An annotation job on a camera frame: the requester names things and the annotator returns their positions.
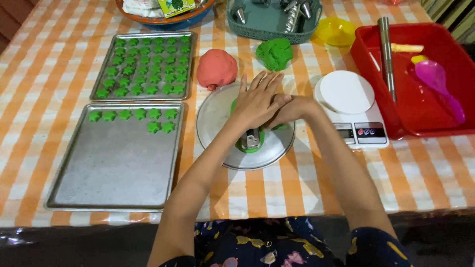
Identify person's right hand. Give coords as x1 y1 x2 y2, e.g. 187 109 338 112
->
265 96 320 130

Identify person's left hand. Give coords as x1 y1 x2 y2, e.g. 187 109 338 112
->
231 70 292 130

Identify green dough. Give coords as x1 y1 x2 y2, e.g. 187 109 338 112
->
229 98 290 154

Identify round metal plate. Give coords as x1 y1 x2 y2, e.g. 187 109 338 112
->
196 82 296 171

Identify pink dough ball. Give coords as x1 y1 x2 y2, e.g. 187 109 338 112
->
197 49 238 91

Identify white digital kitchen scale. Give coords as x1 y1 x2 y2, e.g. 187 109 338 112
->
314 70 389 149

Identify green dough lump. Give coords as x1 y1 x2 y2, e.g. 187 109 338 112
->
256 38 294 72

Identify teal plastic basket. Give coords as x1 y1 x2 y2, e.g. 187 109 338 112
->
226 0 323 45

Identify orange checked tablecloth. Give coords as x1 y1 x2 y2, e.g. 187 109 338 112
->
0 0 475 227

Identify yellow plastic bowl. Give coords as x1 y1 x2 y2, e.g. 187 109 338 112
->
315 17 357 47

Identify ribbed metal cutter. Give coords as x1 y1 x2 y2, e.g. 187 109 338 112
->
285 4 301 33

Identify metal rolling pin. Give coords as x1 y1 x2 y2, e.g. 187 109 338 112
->
378 17 397 104

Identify large group green star cookies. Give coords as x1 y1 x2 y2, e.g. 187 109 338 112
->
96 35 191 98

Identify small group green star cookies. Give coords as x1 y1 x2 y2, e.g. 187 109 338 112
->
88 108 179 134

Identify red plastic tub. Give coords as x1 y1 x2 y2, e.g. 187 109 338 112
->
351 23 475 140

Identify blue and orange bowl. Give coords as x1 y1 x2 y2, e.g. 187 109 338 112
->
115 0 216 31

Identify green and yellow box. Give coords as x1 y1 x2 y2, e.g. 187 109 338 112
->
158 0 196 18

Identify yellow plastic spatula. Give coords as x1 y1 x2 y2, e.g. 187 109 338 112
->
391 43 424 53

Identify person's dark patterned clothing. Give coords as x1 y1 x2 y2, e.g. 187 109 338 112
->
160 217 414 267

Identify pink plastic spoon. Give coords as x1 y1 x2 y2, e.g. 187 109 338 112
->
415 60 465 124

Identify white plastic packet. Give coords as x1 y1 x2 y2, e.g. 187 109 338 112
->
122 0 166 18

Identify nearly empty metal baking tray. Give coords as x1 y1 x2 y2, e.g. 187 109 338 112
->
45 103 185 212

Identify full metal baking tray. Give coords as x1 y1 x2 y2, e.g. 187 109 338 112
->
90 31 194 101

